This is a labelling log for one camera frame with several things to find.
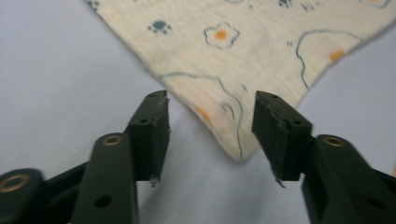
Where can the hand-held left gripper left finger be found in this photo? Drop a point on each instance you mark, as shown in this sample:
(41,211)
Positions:
(149,137)

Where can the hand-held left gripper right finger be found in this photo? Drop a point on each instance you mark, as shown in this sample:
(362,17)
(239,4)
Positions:
(286,140)

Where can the cream printed cloth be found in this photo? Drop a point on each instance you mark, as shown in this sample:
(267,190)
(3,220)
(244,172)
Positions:
(193,62)

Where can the light grey foam mat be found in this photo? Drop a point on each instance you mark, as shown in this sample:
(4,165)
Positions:
(46,77)

